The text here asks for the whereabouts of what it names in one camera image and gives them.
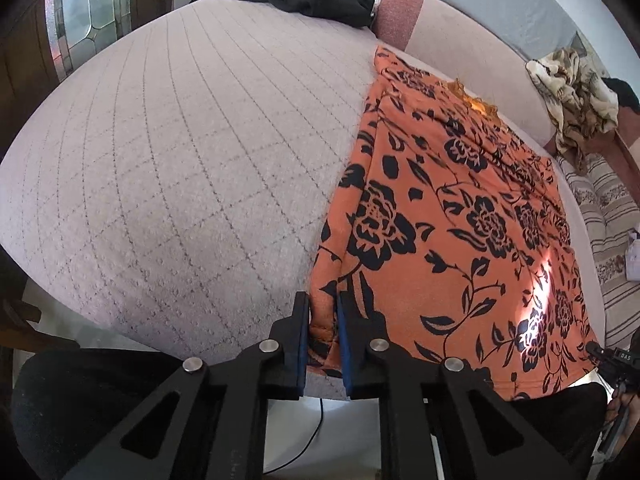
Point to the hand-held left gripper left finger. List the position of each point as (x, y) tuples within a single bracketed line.
[(302, 345)]

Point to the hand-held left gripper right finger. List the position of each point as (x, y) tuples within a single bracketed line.
[(345, 350)]

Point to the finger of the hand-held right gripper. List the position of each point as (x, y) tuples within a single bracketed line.
[(596, 351)]

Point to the orange black floral garment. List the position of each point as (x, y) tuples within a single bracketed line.
[(440, 240)]

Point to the striped floral cushion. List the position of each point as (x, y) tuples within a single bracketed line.
[(607, 220)]

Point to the beige printed cloth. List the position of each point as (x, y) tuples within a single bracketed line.
[(575, 95)]

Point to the dark object behind cloth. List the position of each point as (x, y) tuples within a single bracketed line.
[(619, 92)]

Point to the pink bolster cushion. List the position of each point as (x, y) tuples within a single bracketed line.
[(465, 45)]

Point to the grey pillow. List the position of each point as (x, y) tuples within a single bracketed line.
[(505, 0)]

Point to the stained glass window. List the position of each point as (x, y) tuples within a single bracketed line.
[(80, 20)]

